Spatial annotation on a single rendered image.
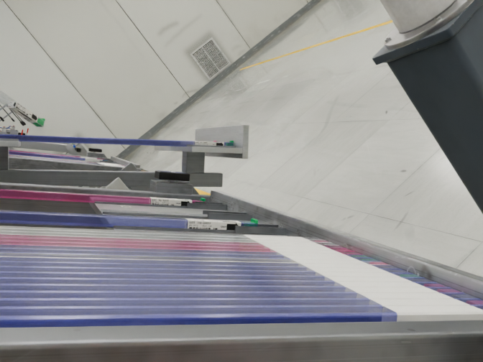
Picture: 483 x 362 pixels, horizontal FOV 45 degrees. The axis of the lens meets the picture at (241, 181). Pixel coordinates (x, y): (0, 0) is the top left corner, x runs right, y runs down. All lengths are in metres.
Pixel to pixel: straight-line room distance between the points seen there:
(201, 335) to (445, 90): 0.96
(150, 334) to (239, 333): 0.04
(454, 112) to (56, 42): 7.50
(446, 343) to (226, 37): 8.58
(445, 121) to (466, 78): 0.12
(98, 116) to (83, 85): 0.47
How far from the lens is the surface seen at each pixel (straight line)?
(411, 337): 0.29
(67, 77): 8.36
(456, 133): 1.21
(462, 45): 1.11
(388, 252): 0.48
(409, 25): 1.15
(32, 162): 1.68
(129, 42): 8.49
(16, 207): 0.91
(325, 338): 0.27
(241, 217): 0.75
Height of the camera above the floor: 0.97
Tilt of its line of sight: 15 degrees down
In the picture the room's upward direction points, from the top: 37 degrees counter-clockwise
